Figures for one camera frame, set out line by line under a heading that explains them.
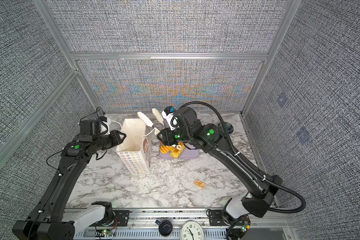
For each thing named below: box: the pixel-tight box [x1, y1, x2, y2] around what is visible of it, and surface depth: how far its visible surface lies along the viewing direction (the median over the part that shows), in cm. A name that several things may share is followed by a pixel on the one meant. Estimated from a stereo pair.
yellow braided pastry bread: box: [170, 142, 186, 159], surface depth 95 cm
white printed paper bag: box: [116, 118, 152, 176], surface depth 76 cm
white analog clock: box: [177, 220, 205, 240], surface depth 68 cm
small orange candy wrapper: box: [194, 179, 206, 189], surface depth 85 cm
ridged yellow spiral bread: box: [159, 144, 174, 154], surface depth 95 cm
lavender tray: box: [159, 142, 200, 158], surface depth 96 cm
